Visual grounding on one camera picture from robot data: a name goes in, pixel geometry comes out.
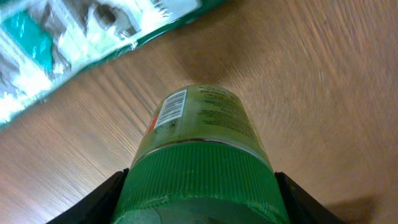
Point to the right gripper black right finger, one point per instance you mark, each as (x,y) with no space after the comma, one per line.
(301,207)

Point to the green lid spice jar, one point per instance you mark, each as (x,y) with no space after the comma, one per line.
(200,162)

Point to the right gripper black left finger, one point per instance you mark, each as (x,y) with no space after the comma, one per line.
(98,206)

